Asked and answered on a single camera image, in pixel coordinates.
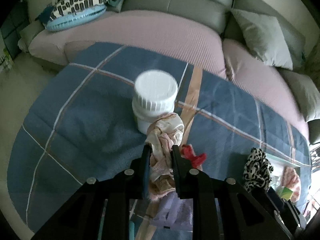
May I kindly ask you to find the blue plaid tablecloth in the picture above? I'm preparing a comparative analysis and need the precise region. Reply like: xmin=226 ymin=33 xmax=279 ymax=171
xmin=7 ymin=43 xmax=311 ymax=231

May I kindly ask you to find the pink white fuzzy cloth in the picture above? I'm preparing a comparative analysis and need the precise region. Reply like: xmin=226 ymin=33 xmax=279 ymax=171
xmin=281 ymin=167 xmax=302 ymax=203

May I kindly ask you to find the grey throw pillow large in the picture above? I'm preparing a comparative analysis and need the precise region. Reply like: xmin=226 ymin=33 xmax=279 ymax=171
xmin=232 ymin=9 xmax=293 ymax=70

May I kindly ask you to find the leopard print scrunchie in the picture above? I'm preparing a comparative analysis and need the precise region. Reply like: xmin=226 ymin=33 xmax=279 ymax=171
xmin=243 ymin=147 xmax=273 ymax=193

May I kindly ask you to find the pink sofa seat cover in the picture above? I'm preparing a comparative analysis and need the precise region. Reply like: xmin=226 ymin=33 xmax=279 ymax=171
xmin=28 ymin=10 xmax=309 ymax=137

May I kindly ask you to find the teal rimmed white tray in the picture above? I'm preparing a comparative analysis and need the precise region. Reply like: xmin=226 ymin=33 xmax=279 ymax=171
xmin=265 ymin=152 xmax=312 ymax=205

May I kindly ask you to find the blue patterned cushion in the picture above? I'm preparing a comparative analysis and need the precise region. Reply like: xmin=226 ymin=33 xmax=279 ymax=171
xmin=45 ymin=0 xmax=108 ymax=32

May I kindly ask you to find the green tissue pack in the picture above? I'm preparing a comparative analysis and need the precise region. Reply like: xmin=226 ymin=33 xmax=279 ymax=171
xmin=277 ymin=186 xmax=293 ymax=200

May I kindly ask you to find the teal plastic toy box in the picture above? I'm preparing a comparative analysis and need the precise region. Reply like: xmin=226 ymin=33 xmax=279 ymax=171
xmin=129 ymin=219 xmax=135 ymax=240

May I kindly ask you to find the white medicine bottle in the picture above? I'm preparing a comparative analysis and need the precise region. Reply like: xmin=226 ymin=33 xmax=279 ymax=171
xmin=132 ymin=69 xmax=178 ymax=134

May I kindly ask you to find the grey green sectional sofa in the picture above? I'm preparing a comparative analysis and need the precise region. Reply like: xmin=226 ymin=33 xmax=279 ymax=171
xmin=18 ymin=0 xmax=320 ymax=145

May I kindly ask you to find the grey throw pillow small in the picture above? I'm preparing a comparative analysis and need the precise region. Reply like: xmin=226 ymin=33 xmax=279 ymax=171
xmin=278 ymin=69 xmax=319 ymax=122

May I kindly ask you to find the pink cream fabric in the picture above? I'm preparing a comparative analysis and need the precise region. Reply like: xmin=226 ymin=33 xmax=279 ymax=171
xmin=145 ymin=113 xmax=184 ymax=202

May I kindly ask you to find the dark cabinet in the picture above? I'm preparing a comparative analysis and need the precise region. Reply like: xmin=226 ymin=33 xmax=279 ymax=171
xmin=1 ymin=6 xmax=29 ymax=59

